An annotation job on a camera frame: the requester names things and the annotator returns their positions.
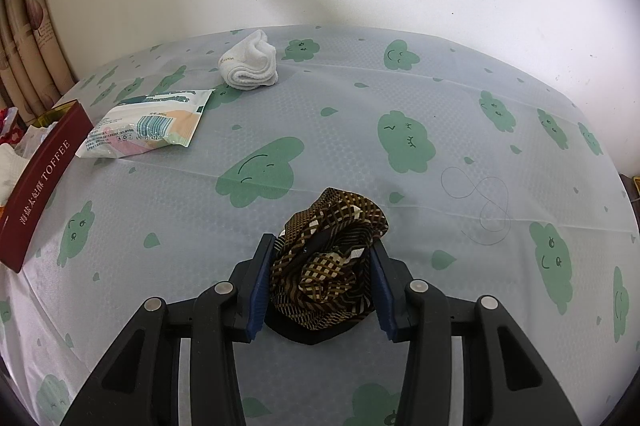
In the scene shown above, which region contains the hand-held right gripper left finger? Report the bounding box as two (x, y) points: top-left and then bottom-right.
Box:
(60, 233), (277, 426)

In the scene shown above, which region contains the brown patterned cloth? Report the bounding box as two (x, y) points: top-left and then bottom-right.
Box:
(264, 187), (390, 346)

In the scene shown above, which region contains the dark floral cloth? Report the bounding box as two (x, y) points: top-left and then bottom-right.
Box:
(620, 173), (640, 212)

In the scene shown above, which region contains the white rolled sock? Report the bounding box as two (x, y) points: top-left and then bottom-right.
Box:
(218, 29), (279, 89)

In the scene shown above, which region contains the white tissue packet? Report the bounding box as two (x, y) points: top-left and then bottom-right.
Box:
(75, 88), (216, 159)

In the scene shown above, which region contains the red cloth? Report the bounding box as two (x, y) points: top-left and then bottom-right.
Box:
(0, 106), (26, 147)

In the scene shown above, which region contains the thin dark thread loop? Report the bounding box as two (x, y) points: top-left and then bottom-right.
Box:
(440, 166), (513, 249)

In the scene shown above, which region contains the beige printed curtain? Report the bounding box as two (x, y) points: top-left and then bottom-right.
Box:
(0, 0), (78, 122)

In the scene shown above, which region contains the clear plastic bag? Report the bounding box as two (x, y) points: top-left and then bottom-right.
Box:
(14, 121), (58, 157)

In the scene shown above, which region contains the white crumpled cloth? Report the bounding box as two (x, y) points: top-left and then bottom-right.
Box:
(0, 143), (33, 207)

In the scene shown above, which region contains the maroon cardboard box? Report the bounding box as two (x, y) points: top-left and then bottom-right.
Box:
(0, 101), (95, 274)

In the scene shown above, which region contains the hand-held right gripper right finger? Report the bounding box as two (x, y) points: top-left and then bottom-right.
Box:
(369, 242), (583, 426)

